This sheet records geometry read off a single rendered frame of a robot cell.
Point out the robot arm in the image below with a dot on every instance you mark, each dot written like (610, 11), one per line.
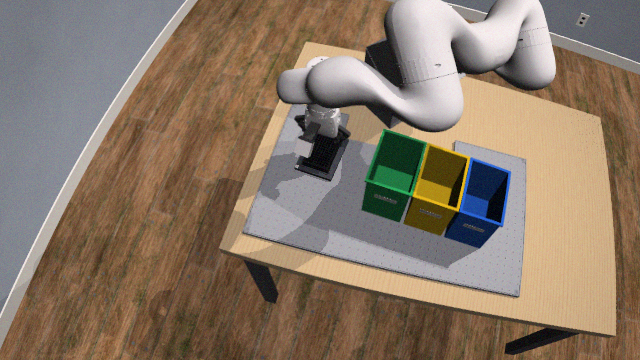
(423, 36)

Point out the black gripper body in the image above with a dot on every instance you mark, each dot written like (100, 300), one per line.
(327, 125)

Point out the yellow bin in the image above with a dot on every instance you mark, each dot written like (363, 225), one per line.
(444, 171)

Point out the blue open bin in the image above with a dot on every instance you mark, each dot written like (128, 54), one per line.
(485, 195)

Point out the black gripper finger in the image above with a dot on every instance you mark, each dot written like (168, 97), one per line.
(341, 136)
(300, 120)

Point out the green bin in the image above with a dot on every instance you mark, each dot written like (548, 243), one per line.
(395, 159)

